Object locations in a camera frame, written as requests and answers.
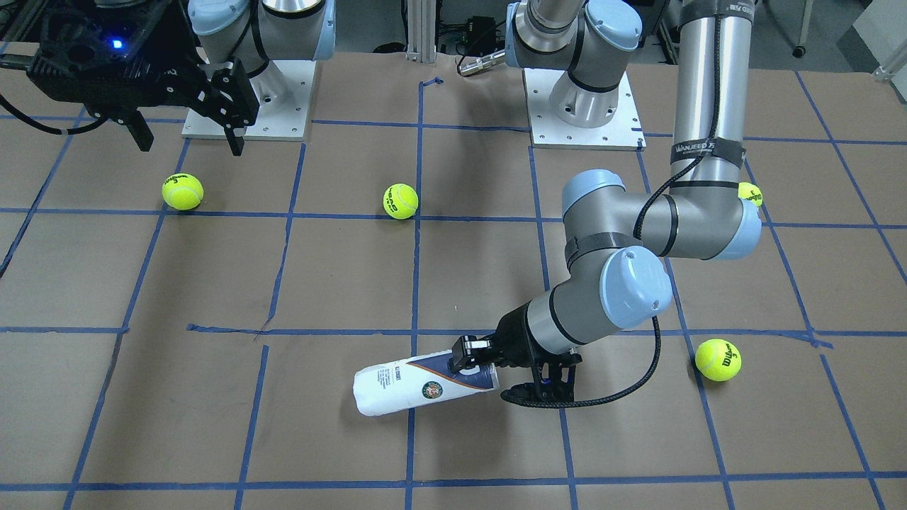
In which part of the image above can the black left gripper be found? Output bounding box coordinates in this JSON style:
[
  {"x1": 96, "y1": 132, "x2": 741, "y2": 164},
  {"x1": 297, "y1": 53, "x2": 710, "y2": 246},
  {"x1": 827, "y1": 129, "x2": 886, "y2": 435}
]
[{"x1": 448, "y1": 305, "x2": 557, "y2": 374}]

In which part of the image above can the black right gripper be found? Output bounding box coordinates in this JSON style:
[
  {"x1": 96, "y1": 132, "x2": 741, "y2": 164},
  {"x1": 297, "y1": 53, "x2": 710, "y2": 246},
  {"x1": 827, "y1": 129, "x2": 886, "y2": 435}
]
[{"x1": 26, "y1": 1, "x2": 259, "y2": 157}]

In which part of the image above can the white tennis ball can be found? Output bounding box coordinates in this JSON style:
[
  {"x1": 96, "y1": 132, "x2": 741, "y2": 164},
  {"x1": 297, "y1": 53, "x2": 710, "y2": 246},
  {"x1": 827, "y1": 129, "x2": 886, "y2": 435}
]
[{"x1": 353, "y1": 349, "x2": 499, "y2": 417}]

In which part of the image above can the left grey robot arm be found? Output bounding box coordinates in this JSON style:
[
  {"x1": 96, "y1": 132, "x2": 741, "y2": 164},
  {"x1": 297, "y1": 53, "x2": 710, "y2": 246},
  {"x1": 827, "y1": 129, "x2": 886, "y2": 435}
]
[{"x1": 449, "y1": 1, "x2": 761, "y2": 372}]

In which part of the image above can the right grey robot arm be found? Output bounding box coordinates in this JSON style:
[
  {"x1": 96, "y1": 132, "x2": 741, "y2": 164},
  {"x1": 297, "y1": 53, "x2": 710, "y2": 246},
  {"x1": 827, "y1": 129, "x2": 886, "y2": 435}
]
[{"x1": 2, "y1": 1, "x2": 336, "y2": 155}]

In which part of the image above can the yellow tennis ball near base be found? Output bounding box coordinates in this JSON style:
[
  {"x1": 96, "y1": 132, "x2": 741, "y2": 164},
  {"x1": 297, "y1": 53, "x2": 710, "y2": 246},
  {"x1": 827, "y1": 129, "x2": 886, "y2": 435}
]
[
  {"x1": 162, "y1": 172, "x2": 204, "y2": 210},
  {"x1": 738, "y1": 183, "x2": 764, "y2": 208}
]

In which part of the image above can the Head yellow tennis ball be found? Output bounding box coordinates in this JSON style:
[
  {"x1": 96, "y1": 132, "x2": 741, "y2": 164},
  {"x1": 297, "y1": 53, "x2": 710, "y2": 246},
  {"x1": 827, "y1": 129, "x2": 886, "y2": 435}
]
[{"x1": 382, "y1": 183, "x2": 419, "y2": 220}]

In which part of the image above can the Wilson 3 tennis ball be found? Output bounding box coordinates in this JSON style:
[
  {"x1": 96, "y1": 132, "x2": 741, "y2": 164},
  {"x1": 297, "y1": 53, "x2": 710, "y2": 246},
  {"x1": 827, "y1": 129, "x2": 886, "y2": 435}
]
[{"x1": 694, "y1": 339, "x2": 742, "y2": 382}]

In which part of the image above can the metal connector plug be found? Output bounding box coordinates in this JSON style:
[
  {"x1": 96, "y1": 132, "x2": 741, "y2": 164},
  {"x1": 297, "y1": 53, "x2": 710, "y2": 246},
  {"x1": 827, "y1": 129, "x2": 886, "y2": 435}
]
[{"x1": 457, "y1": 50, "x2": 506, "y2": 77}]

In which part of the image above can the black electronics box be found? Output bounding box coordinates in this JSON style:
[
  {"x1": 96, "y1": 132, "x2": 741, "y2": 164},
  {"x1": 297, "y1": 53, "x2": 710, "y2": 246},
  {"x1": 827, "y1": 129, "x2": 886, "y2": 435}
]
[{"x1": 463, "y1": 16, "x2": 497, "y2": 56}]

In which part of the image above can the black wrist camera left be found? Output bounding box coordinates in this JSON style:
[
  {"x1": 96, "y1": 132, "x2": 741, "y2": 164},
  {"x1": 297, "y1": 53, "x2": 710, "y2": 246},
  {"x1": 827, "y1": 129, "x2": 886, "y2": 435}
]
[{"x1": 501, "y1": 351, "x2": 586, "y2": 409}]

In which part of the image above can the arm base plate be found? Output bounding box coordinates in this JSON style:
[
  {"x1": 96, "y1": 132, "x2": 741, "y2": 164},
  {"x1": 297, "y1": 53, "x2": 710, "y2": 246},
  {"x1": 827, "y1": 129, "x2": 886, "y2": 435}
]
[
  {"x1": 181, "y1": 58, "x2": 315, "y2": 142},
  {"x1": 524, "y1": 69, "x2": 647, "y2": 151}
]

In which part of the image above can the aluminium frame post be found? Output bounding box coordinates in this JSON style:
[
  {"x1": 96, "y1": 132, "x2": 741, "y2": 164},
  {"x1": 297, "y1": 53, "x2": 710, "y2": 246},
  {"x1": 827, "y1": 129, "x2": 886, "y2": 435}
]
[{"x1": 404, "y1": 0, "x2": 438, "y2": 67}]

